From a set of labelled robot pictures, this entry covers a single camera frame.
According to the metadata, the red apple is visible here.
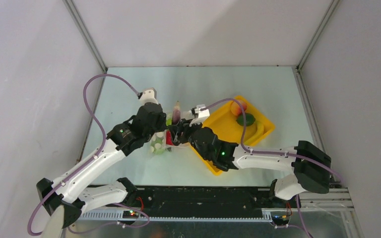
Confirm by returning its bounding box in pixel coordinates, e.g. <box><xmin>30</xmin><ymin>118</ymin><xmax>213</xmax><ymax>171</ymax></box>
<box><xmin>166</xmin><ymin>130</ymin><xmax>174</xmax><ymax>146</ymax></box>

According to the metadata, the purple eggplant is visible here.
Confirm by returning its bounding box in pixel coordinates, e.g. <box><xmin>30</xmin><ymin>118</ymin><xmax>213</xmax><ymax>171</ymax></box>
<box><xmin>172</xmin><ymin>101</ymin><xmax>181</xmax><ymax>124</ymax></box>

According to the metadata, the clear zip top bag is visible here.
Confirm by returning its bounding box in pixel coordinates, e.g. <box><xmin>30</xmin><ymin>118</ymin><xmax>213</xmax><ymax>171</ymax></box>
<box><xmin>150</xmin><ymin>111</ymin><xmax>187</xmax><ymax>155</ymax></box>

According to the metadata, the light green cabbage ball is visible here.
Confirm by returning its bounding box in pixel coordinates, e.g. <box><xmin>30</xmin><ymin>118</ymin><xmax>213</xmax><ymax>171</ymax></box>
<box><xmin>150</xmin><ymin>139</ymin><xmax>165</xmax><ymax>155</ymax></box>

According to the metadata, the bumpy green custard apple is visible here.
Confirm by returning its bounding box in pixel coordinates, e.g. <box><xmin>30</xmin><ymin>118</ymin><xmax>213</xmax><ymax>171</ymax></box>
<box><xmin>166</xmin><ymin>118</ymin><xmax>172</xmax><ymax>126</ymax></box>

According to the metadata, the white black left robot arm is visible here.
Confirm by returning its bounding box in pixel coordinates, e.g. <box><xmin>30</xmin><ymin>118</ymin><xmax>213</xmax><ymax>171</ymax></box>
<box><xmin>36</xmin><ymin>102</ymin><xmax>167</xmax><ymax>229</ymax></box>

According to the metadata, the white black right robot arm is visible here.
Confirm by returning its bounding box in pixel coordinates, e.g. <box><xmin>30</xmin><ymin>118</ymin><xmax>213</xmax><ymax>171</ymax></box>
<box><xmin>167</xmin><ymin>120</ymin><xmax>331</xmax><ymax>207</ymax></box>

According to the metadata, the yellow plastic tray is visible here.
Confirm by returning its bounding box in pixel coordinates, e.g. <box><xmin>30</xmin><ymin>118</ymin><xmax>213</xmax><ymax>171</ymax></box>
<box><xmin>190</xmin><ymin>95</ymin><xmax>276</xmax><ymax>177</ymax></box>

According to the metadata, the pink orange peach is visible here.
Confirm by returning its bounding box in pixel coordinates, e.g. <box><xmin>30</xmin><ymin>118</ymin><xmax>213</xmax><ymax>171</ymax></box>
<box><xmin>230</xmin><ymin>100</ymin><xmax>247</xmax><ymax>117</ymax></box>

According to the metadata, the dark green avocado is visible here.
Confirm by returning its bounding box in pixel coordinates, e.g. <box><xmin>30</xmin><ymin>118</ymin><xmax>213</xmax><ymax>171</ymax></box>
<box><xmin>236</xmin><ymin>113</ymin><xmax>256</xmax><ymax>126</ymax></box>

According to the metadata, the yellow banana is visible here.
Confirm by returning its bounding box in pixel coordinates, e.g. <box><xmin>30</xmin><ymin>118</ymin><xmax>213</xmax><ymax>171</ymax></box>
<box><xmin>244</xmin><ymin>121</ymin><xmax>264</xmax><ymax>146</ymax></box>

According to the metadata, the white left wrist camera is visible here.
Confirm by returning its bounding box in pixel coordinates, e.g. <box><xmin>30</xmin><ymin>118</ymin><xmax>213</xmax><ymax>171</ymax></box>
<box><xmin>137</xmin><ymin>87</ymin><xmax>159</xmax><ymax>105</ymax></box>

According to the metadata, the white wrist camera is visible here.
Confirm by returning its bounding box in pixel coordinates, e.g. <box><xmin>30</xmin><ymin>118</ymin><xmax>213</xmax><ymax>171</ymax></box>
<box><xmin>137</xmin><ymin>87</ymin><xmax>159</xmax><ymax>105</ymax></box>
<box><xmin>190</xmin><ymin>104</ymin><xmax>210</xmax><ymax>125</ymax></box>

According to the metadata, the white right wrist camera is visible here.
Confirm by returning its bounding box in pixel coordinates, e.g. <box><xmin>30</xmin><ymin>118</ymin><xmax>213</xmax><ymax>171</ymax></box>
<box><xmin>190</xmin><ymin>104</ymin><xmax>210</xmax><ymax>125</ymax></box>

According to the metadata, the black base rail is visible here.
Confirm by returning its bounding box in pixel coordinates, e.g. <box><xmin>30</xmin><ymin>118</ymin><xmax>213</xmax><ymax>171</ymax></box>
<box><xmin>121</xmin><ymin>186</ymin><xmax>297</xmax><ymax>218</ymax></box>

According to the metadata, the grey slotted cable duct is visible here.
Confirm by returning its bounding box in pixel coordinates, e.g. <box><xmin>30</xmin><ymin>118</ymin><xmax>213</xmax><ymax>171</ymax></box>
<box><xmin>79</xmin><ymin>209</ymin><xmax>272</xmax><ymax>222</ymax></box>

